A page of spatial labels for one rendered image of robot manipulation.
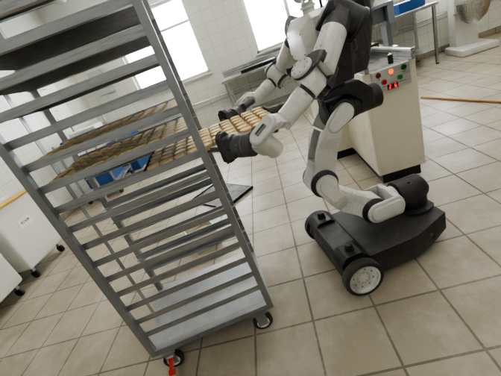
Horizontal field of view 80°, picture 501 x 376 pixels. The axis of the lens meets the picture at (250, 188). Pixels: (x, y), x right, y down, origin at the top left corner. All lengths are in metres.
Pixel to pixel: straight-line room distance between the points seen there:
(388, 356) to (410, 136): 1.50
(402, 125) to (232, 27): 4.08
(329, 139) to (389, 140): 0.99
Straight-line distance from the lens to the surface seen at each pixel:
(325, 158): 1.49
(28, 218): 3.66
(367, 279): 1.65
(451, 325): 1.59
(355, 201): 1.66
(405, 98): 2.34
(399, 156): 2.45
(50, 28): 1.22
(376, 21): 3.03
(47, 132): 1.26
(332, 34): 1.12
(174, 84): 1.11
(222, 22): 5.87
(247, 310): 1.59
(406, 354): 1.50
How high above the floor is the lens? 1.26
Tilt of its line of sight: 24 degrees down
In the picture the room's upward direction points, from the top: 21 degrees counter-clockwise
